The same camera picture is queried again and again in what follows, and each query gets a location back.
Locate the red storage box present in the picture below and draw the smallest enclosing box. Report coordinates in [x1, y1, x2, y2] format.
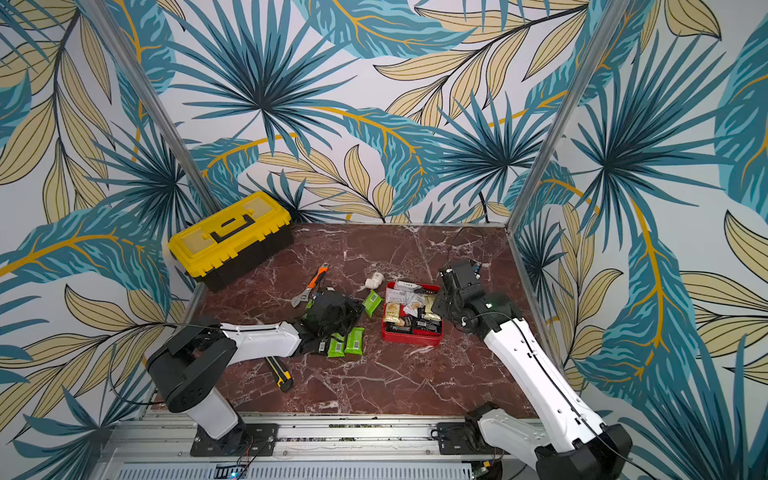
[381, 286, 444, 347]

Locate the white drycake cookie packet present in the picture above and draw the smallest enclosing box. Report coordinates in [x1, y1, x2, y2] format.
[403, 301, 425, 318]

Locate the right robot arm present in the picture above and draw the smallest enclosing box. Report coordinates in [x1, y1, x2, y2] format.
[434, 260, 633, 479]

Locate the yellow black utility knife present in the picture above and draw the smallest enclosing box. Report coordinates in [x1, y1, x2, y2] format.
[265, 356, 294, 393]

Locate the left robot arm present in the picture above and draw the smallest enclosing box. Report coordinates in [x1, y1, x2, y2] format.
[146, 289, 364, 443]

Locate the yellow black toolbox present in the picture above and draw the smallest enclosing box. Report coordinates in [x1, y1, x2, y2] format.
[169, 192, 293, 292]

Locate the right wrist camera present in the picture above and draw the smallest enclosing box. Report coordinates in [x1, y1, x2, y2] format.
[440, 260, 480, 290]

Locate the green cookie packet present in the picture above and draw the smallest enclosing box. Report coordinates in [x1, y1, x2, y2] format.
[344, 327, 365, 355]
[363, 290, 383, 318]
[327, 337, 345, 358]

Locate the cream cookie packet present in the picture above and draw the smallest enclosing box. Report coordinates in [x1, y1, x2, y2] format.
[383, 303, 405, 326]
[421, 295, 441, 321]

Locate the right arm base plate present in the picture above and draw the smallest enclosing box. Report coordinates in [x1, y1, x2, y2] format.
[430, 422, 507, 456]

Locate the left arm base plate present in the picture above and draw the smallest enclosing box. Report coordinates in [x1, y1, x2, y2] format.
[190, 423, 279, 458]

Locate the aluminium front rail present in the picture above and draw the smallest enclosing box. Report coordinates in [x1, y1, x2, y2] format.
[90, 412, 538, 479]

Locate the white plastic pipe elbow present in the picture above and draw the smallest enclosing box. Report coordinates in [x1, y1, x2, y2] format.
[365, 272, 384, 290]

